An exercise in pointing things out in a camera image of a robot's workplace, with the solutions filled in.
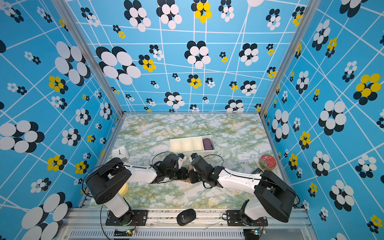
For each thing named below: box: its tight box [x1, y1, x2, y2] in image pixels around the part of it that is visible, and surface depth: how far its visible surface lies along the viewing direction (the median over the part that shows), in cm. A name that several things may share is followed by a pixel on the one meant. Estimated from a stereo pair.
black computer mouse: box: [176, 208, 197, 226], surface depth 74 cm
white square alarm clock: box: [112, 146, 130, 160], surface depth 96 cm
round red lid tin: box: [259, 154, 277, 171], surface depth 91 cm
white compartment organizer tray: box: [169, 135, 216, 158], surface depth 103 cm
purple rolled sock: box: [202, 138, 214, 151], surface depth 98 cm
